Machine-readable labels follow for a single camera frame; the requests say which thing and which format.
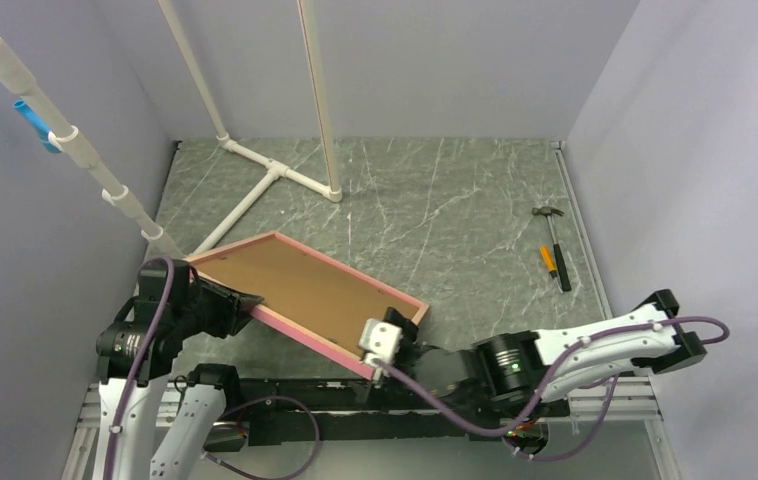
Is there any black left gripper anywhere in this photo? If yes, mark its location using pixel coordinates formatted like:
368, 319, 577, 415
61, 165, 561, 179
173, 275, 264, 338

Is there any pink wooden picture frame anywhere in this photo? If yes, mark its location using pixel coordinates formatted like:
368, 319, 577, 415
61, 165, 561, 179
185, 232, 429, 379

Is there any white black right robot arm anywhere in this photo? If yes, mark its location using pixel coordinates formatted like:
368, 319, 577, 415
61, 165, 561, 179
360, 290, 711, 417

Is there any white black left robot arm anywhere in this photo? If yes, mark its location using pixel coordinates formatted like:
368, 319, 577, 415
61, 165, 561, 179
93, 257, 263, 479

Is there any blue pipe peg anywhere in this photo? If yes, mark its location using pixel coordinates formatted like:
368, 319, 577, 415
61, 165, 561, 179
13, 100, 60, 154

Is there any white pvc pipe stand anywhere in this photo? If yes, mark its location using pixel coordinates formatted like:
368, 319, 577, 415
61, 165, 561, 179
0, 0, 344, 260

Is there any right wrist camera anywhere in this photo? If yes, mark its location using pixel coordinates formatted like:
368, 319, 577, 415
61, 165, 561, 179
358, 318, 403, 364

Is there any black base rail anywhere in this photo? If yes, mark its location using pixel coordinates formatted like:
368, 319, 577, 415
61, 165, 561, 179
153, 374, 569, 452

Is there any black handled claw hammer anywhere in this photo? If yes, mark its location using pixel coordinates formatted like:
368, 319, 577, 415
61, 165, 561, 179
532, 206, 572, 292

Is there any aluminium side rail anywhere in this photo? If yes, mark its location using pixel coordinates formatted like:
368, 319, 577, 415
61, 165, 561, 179
549, 140, 682, 480

